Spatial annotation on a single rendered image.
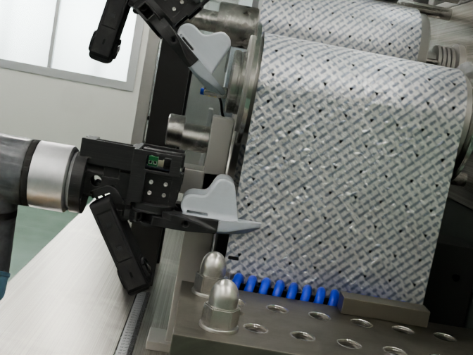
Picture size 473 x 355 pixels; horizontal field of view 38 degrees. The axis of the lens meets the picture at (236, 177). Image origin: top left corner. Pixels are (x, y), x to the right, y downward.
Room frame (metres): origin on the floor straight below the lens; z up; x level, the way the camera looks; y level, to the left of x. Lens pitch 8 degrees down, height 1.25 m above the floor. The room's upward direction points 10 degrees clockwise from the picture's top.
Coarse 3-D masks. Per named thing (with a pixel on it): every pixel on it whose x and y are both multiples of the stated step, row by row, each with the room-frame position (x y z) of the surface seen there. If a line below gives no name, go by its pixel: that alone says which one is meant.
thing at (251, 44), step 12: (252, 36) 0.81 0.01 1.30; (252, 48) 0.78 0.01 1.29; (252, 60) 0.77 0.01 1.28; (468, 84) 0.80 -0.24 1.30; (252, 96) 0.77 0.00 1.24; (468, 96) 0.79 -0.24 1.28; (240, 108) 0.78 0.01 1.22; (252, 108) 0.77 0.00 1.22; (468, 108) 0.78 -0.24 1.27; (240, 120) 0.79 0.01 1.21; (468, 120) 0.78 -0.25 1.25; (456, 156) 0.80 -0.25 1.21
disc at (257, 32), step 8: (256, 24) 0.84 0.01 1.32; (256, 32) 0.80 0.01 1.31; (256, 40) 0.77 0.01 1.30; (256, 48) 0.76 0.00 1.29; (256, 56) 0.76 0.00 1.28; (256, 64) 0.76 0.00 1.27; (248, 88) 0.75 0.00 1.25; (248, 96) 0.75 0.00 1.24; (248, 104) 0.76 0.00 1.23; (240, 128) 0.77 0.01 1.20; (240, 136) 0.78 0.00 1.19
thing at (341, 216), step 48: (288, 144) 0.77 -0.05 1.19; (336, 144) 0.77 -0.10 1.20; (240, 192) 0.76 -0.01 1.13; (288, 192) 0.77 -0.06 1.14; (336, 192) 0.77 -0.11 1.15; (384, 192) 0.77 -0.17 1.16; (432, 192) 0.78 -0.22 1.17; (240, 240) 0.76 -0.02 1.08; (288, 240) 0.77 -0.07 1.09; (336, 240) 0.77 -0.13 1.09; (384, 240) 0.77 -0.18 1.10; (432, 240) 0.78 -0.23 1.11; (288, 288) 0.77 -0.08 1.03; (336, 288) 0.77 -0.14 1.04; (384, 288) 0.77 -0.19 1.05
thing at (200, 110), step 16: (224, 0) 1.79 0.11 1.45; (240, 0) 1.80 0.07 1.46; (208, 32) 1.79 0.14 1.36; (240, 48) 1.80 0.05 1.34; (224, 64) 1.80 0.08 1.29; (192, 80) 1.79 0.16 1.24; (224, 80) 1.80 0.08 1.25; (192, 96) 1.79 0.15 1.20; (208, 96) 1.79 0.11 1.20; (192, 112) 1.79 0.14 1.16; (208, 112) 1.79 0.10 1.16; (224, 112) 1.80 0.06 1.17; (192, 160) 1.79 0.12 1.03
